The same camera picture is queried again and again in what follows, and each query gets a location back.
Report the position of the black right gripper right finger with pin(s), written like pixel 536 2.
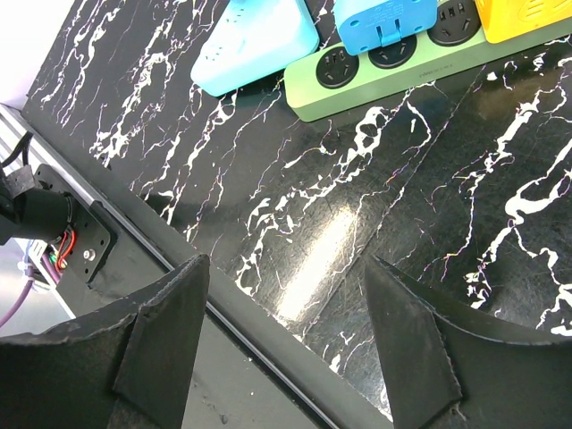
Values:
pixel 447 365

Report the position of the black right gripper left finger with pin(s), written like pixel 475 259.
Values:
pixel 111 353

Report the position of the green power strip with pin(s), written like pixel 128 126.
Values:
pixel 331 80

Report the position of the teal triangular power strip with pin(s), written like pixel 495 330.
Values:
pixel 251 40

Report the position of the light blue plug adapter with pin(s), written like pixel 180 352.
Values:
pixel 363 25

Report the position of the yellow cube plug adapter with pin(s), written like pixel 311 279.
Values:
pixel 506 19

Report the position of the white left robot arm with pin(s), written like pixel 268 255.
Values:
pixel 29 211

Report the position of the black marbled table mat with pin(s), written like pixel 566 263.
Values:
pixel 463 183

